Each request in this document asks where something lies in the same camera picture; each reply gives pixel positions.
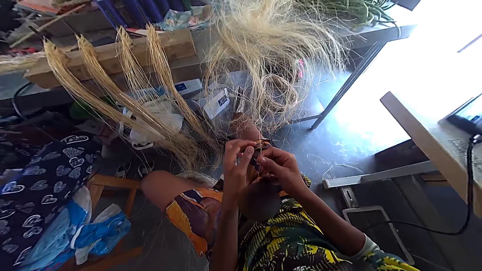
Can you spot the grey table with metal legs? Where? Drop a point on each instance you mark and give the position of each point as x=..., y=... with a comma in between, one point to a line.
x=342, y=88

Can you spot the person's left hand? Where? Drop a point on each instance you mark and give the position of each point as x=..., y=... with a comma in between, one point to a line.
x=234, y=175

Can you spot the person's legs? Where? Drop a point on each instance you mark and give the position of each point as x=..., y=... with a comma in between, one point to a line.
x=165, y=187

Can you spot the person's right index finger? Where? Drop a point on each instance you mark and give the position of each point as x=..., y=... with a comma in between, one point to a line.
x=273, y=151

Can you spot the person's left forearm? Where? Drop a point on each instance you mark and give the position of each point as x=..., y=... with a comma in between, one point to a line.
x=225, y=233

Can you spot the floral light blue cloth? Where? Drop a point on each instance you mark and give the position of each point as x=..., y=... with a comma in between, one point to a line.
x=186, y=18

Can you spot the row of dark blue cylinders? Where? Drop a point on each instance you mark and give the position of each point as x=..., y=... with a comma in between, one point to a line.
x=141, y=10

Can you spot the person's left thumb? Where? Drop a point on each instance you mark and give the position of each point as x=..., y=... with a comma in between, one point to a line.
x=246, y=158

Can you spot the coil of tan fibre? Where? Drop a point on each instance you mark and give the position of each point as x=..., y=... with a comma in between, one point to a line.
x=278, y=78

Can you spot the person's right hand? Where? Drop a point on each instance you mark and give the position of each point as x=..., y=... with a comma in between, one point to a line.
x=289, y=173

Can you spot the person's left index finger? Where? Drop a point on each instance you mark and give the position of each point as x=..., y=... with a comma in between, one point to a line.
x=236, y=143

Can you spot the long golden fibre bundle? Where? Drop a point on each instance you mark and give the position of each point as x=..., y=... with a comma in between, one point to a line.
x=101, y=85
x=132, y=69
x=160, y=62
x=69, y=80

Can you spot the blue and white plastic bag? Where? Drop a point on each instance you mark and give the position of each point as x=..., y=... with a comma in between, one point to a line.
x=92, y=235

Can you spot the person's right forearm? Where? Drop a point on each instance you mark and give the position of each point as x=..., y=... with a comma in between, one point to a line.
x=331, y=224

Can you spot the black device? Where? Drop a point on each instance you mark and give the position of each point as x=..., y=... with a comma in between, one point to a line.
x=465, y=116

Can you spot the wooden stool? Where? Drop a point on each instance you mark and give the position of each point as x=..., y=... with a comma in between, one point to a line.
x=113, y=182

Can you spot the wooden table with metal frame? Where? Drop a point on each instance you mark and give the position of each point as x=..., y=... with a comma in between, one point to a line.
x=421, y=138

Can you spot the wooden beam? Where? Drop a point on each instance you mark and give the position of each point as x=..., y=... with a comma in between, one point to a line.
x=177, y=46

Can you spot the dark cloth with white hearts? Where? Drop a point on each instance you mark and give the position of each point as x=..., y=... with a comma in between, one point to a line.
x=49, y=180

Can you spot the metal framed dark panel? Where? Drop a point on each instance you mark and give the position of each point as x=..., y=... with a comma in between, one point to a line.
x=376, y=226

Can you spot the green round object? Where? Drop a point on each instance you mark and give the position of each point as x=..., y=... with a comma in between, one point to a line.
x=78, y=110

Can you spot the white box with blue label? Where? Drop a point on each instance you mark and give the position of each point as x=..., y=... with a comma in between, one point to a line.
x=187, y=87
x=216, y=104

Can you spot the person's body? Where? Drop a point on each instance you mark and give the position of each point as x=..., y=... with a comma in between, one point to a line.
x=292, y=241

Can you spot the thin pale fibre strand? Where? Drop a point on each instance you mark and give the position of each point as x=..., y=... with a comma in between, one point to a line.
x=260, y=151

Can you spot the pile of green fibres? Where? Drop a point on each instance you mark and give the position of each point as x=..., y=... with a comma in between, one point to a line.
x=348, y=9

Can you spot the person's right fingers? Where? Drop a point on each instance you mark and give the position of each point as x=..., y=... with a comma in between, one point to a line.
x=269, y=178

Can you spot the person's right thumb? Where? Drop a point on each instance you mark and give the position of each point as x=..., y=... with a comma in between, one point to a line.
x=268, y=166

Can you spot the heap of pale loose fibres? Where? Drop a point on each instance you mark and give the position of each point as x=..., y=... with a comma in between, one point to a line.
x=260, y=35

